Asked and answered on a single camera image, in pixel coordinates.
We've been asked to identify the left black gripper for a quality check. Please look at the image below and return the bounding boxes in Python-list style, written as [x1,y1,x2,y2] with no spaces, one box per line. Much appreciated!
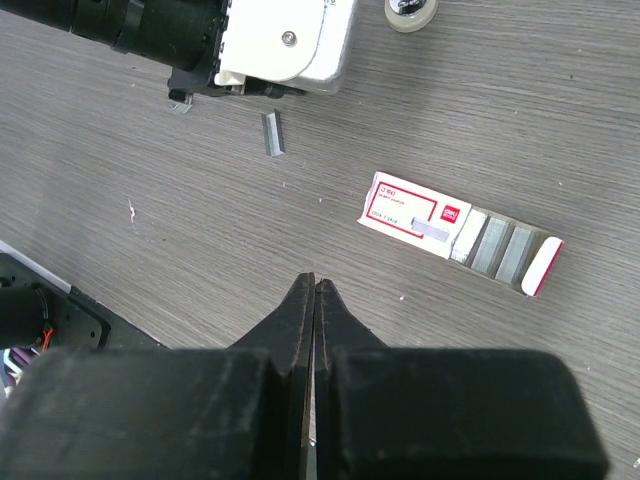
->
[124,1,305,103]

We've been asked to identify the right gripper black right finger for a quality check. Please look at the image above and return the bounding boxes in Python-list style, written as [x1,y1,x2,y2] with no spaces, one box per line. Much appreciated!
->
[314,280,609,479]

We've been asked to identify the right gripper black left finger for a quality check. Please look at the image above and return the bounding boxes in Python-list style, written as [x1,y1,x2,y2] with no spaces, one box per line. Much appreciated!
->
[1,273,315,479]

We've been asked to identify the grey staple strip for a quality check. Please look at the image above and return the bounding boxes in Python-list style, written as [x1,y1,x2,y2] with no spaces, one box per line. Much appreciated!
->
[171,96,193,114]
[261,110,285,157]

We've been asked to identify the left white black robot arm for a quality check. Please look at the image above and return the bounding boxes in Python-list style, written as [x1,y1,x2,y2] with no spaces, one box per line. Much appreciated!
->
[1,0,305,104]

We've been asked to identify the clear tape roll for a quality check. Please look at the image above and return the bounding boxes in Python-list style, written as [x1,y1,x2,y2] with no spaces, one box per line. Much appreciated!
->
[384,0,439,33]

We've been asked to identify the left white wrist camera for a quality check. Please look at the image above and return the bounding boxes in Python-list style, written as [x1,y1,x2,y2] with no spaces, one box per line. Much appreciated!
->
[214,0,358,95]

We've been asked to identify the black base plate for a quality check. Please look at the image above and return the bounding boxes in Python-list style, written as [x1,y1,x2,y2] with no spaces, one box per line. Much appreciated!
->
[0,239,166,386]

